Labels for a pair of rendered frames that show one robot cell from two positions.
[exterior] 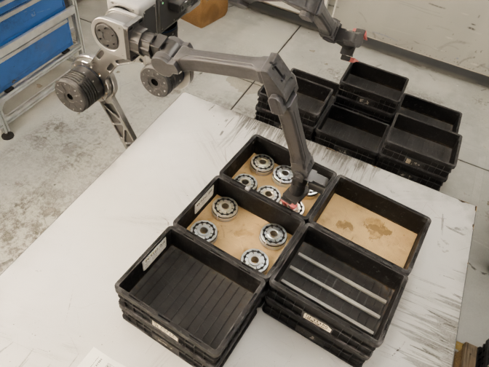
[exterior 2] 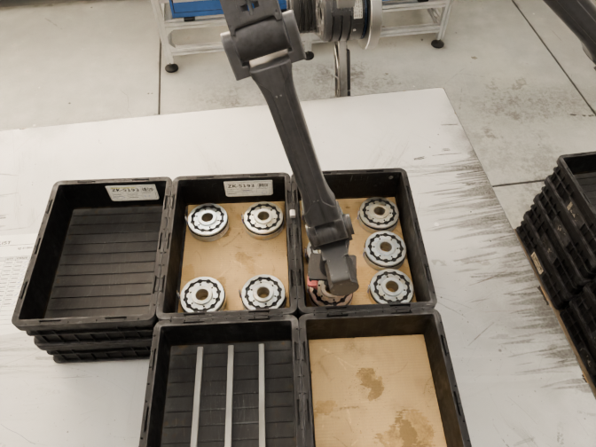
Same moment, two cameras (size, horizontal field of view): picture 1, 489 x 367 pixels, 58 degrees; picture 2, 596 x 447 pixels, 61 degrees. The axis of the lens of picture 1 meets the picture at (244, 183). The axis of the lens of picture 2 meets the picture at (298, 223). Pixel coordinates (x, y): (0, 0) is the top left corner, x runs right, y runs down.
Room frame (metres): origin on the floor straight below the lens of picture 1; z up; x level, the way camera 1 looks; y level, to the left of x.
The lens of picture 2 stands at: (0.80, -0.66, 1.89)
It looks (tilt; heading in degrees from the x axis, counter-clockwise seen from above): 54 degrees down; 62
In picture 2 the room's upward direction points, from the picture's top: straight up
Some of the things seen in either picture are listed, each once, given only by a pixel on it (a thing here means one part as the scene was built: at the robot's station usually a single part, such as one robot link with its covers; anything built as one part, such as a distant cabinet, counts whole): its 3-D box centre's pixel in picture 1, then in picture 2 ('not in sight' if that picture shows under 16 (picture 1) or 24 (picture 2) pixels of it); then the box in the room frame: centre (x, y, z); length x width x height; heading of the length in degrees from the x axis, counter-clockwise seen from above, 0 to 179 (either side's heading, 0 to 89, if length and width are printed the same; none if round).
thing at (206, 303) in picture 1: (191, 293); (107, 257); (0.70, 0.12, 0.87); 0.40 x 0.30 x 0.11; 65
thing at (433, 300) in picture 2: (278, 175); (356, 235); (1.24, -0.13, 0.92); 0.40 x 0.30 x 0.02; 65
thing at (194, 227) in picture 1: (204, 231); (207, 219); (0.95, 0.12, 0.86); 0.10 x 0.10 x 0.01
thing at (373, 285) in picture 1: (335, 287); (226, 424); (0.80, -0.37, 0.87); 0.40 x 0.30 x 0.11; 65
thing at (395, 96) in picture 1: (364, 106); not in sight; (2.52, -0.74, 0.37); 0.40 x 0.30 x 0.45; 71
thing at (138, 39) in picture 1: (143, 41); not in sight; (1.22, 0.38, 1.45); 0.09 x 0.08 x 0.12; 161
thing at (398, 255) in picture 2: (284, 173); (385, 247); (1.31, -0.16, 0.86); 0.10 x 0.10 x 0.01
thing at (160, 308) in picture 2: (239, 224); (230, 240); (0.97, -0.01, 0.92); 0.40 x 0.30 x 0.02; 65
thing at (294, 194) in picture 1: (297, 188); (333, 262); (1.13, -0.20, 0.98); 0.10 x 0.07 x 0.07; 149
